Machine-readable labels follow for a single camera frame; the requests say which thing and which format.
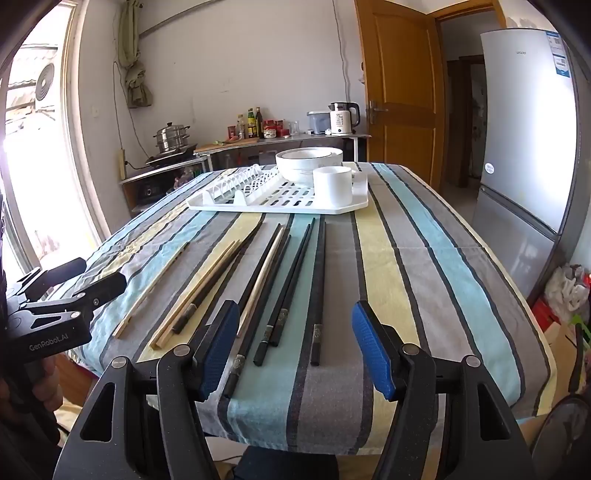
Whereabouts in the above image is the cardboard box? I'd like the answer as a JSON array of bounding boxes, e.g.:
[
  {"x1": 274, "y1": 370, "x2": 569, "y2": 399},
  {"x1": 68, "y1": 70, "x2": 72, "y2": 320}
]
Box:
[{"x1": 536, "y1": 318, "x2": 591, "y2": 402}]

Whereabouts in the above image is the white patterned bowl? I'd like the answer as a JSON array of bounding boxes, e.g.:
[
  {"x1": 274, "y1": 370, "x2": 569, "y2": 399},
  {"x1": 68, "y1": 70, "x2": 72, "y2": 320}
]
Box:
[{"x1": 278, "y1": 166, "x2": 343, "y2": 184}]

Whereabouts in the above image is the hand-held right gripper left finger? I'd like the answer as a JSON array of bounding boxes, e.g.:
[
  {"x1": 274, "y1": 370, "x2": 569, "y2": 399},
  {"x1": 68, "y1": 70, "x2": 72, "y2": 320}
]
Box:
[{"x1": 55, "y1": 299, "x2": 242, "y2": 480}]

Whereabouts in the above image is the hanging green curtain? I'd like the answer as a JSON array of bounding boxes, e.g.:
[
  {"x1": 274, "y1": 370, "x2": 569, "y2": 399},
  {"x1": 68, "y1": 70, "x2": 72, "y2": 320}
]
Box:
[{"x1": 117, "y1": 0, "x2": 153, "y2": 109}]

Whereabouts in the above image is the low kitchen stand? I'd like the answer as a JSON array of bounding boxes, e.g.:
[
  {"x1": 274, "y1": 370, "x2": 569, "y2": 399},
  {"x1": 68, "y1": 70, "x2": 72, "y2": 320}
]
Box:
[{"x1": 119, "y1": 157, "x2": 208, "y2": 217}]

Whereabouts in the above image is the wooden door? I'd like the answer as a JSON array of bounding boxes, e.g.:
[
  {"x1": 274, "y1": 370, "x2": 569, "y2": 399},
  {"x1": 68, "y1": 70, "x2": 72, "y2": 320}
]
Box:
[{"x1": 355, "y1": 0, "x2": 446, "y2": 188}]

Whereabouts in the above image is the person's left hand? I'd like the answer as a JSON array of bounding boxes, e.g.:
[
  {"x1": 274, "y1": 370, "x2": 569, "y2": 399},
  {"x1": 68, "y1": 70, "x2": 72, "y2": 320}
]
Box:
[{"x1": 30, "y1": 357, "x2": 64, "y2": 412}]

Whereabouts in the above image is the striped tablecloth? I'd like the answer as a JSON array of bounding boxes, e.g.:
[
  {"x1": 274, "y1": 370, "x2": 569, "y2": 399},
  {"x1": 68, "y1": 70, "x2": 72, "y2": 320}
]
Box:
[{"x1": 44, "y1": 161, "x2": 552, "y2": 457}]

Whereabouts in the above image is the white window frame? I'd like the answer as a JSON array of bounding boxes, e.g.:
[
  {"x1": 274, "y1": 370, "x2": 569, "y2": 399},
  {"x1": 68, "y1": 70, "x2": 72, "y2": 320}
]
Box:
[{"x1": 0, "y1": 0, "x2": 116, "y2": 296}]

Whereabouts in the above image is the black frying pan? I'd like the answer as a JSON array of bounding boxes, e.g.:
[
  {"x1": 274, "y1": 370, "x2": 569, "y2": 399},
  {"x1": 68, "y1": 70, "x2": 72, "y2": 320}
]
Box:
[{"x1": 530, "y1": 323, "x2": 591, "y2": 469}]

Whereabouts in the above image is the black kitchen appliance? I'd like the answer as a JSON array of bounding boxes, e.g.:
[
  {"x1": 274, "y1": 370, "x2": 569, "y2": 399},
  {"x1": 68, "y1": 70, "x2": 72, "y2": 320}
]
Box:
[{"x1": 134, "y1": 182, "x2": 160, "y2": 204}]

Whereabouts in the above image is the silver refrigerator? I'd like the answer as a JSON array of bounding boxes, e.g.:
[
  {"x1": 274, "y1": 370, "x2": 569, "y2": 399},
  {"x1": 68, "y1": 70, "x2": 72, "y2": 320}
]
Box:
[{"x1": 468, "y1": 28, "x2": 583, "y2": 301}]

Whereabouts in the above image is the white bowl dark rim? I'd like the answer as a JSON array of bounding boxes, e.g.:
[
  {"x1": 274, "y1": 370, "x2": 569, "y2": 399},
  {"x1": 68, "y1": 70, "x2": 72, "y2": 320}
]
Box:
[{"x1": 276, "y1": 147, "x2": 345, "y2": 172}]

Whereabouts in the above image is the white cup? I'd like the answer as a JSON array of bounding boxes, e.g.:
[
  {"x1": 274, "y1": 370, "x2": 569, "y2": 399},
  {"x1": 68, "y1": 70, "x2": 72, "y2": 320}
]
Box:
[{"x1": 312, "y1": 166, "x2": 355, "y2": 206}]

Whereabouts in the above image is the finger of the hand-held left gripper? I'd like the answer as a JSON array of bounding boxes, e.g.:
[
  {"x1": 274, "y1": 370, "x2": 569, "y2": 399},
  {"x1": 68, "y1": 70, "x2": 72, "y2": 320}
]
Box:
[
  {"x1": 16, "y1": 257, "x2": 88, "y2": 297},
  {"x1": 8, "y1": 272, "x2": 128, "y2": 334}
]

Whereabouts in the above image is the black cable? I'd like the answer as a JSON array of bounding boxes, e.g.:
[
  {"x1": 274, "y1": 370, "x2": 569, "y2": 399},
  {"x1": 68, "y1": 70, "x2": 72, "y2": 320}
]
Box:
[{"x1": 270, "y1": 224, "x2": 313, "y2": 348}]

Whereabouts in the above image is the wooden cutting board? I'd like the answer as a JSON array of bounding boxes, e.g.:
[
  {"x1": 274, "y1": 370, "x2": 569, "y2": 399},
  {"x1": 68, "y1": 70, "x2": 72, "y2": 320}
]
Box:
[{"x1": 196, "y1": 137, "x2": 259, "y2": 152}]

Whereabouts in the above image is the metal kitchen counter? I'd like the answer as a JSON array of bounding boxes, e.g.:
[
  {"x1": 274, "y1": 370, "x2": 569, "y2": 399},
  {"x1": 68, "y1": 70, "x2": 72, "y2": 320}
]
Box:
[{"x1": 194, "y1": 133, "x2": 371, "y2": 172}]

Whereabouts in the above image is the row of condiment bottles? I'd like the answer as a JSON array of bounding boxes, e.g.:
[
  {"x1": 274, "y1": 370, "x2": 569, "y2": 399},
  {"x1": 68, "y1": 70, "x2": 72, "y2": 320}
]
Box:
[{"x1": 226, "y1": 107, "x2": 291, "y2": 140}]

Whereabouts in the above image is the steel steamer pot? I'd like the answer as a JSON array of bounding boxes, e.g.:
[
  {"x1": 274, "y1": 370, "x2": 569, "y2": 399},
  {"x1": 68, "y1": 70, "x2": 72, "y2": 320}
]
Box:
[{"x1": 154, "y1": 122, "x2": 190, "y2": 153}]

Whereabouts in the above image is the outdoor air conditioner unit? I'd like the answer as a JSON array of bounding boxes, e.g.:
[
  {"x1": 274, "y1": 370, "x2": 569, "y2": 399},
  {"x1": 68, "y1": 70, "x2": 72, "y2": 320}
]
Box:
[{"x1": 32, "y1": 60, "x2": 58, "y2": 112}]

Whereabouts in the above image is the black induction cooker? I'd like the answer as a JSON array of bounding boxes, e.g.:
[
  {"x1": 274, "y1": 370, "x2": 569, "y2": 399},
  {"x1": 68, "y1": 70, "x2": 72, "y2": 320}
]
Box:
[{"x1": 145, "y1": 144, "x2": 199, "y2": 166}]

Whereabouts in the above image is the light wooden chopstick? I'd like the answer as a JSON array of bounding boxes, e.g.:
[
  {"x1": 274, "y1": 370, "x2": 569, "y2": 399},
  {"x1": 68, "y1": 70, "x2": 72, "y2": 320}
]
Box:
[
  {"x1": 158, "y1": 239, "x2": 243, "y2": 350},
  {"x1": 235, "y1": 227, "x2": 287, "y2": 341},
  {"x1": 113, "y1": 242, "x2": 191, "y2": 341},
  {"x1": 150, "y1": 240, "x2": 237, "y2": 348}
]

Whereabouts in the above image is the white plastic dish rack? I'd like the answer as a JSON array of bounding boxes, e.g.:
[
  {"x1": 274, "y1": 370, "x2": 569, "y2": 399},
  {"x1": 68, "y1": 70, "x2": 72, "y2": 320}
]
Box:
[{"x1": 187, "y1": 162, "x2": 370, "y2": 215}]

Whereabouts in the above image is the crumpled printed plastic bag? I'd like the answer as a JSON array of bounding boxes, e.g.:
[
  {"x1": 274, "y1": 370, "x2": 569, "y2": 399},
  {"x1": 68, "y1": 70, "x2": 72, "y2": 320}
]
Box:
[{"x1": 545, "y1": 265, "x2": 588, "y2": 324}]

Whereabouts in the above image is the black chopstick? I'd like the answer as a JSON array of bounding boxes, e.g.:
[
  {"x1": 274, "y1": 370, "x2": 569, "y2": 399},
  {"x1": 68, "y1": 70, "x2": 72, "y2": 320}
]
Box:
[
  {"x1": 173, "y1": 220, "x2": 267, "y2": 335},
  {"x1": 310, "y1": 217, "x2": 321, "y2": 367},
  {"x1": 222, "y1": 224, "x2": 283, "y2": 400},
  {"x1": 316, "y1": 222, "x2": 328, "y2": 367},
  {"x1": 254, "y1": 235, "x2": 293, "y2": 367}
]

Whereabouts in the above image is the red box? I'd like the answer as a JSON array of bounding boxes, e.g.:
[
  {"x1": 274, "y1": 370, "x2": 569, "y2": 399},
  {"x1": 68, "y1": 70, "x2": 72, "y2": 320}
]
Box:
[{"x1": 531, "y1": 295, "x2": 561, "y2": 333}]

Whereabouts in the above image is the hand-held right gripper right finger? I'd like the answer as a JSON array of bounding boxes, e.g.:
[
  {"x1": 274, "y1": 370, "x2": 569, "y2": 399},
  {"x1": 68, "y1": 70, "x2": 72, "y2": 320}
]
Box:
[{"x1": 351, "y1": 299, "x2": 533, "y2": 480}]

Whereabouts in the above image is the white electric kettle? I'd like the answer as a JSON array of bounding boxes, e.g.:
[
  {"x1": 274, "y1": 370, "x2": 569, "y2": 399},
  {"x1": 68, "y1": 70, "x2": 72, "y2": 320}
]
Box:
[{"x1": 329, "y1": 102, "x2": 361, "y2": 136}]

